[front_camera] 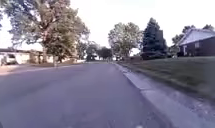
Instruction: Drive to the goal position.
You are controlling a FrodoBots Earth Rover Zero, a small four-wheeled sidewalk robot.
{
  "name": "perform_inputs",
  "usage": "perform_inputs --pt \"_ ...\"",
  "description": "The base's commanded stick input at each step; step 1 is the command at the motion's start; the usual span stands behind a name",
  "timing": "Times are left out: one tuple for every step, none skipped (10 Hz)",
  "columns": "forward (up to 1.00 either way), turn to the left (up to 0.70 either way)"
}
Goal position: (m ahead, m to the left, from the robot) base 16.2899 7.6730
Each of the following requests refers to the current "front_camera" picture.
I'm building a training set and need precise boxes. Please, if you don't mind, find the grey asphalt road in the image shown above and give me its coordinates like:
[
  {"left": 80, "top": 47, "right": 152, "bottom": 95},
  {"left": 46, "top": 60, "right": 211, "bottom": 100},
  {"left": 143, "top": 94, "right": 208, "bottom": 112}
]
[{"left": 0, "top": 61, "right": 173, "bottom": 128}]

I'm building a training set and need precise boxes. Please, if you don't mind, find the big tree with thick trunk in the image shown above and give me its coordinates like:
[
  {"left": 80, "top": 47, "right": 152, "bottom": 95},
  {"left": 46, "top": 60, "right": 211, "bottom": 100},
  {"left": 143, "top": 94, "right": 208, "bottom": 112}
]
[{"left": 1, "top": 0, "right": 91, "bottom": 64}]

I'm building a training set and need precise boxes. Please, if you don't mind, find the low pale house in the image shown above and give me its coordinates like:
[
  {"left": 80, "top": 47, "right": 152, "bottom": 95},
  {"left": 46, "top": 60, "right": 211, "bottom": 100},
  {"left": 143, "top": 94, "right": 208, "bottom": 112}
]
[{"left": 0, "top": 47, "right": 54, "bottom": 67}]

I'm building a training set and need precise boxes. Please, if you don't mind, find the small dark tree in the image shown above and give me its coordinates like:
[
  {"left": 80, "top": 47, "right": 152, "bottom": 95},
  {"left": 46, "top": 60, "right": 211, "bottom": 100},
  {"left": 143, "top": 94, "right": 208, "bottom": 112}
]
[{"left": 96, "top": 46, "right": 114, "bottom": 62}]

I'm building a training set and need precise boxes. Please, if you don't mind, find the pale concrete kerb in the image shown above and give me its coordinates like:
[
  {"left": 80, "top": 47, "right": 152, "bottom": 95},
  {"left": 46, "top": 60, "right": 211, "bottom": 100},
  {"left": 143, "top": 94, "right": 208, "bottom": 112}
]
[
  {"left": 0, "top": 63, "right": 84, "bottom": 78},
  {"left": 113, "top": 62, "right": 215, "bottom": 128}
]

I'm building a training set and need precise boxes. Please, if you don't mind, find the dark house with pale roof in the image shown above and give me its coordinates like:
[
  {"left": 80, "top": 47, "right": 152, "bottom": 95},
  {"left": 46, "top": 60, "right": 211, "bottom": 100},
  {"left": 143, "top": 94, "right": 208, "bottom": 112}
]
[{"left": 176, "top": 28, "right": 215, "bottom": 58}]

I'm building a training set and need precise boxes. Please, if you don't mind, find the broad leafy tree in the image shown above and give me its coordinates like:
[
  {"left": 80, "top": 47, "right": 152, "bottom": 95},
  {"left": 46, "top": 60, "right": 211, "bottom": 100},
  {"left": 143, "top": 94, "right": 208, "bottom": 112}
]
[{"left": 107, "top": 21, "right": 144, "bottom": 61}]

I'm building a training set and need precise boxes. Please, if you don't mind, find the dark conifer tree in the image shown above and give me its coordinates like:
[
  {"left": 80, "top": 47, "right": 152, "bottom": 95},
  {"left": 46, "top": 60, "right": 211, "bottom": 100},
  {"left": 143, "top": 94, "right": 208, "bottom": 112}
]
[{"left": 140, "top": 17, "right": 169, "bottom": 61}]

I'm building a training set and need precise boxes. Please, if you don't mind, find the white vehicle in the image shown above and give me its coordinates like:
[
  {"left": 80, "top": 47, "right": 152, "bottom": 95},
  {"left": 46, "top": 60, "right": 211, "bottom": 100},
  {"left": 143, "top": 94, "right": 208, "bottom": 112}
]
[{"left": 0, "top": 53, "right": 19, "bottom": 66}]

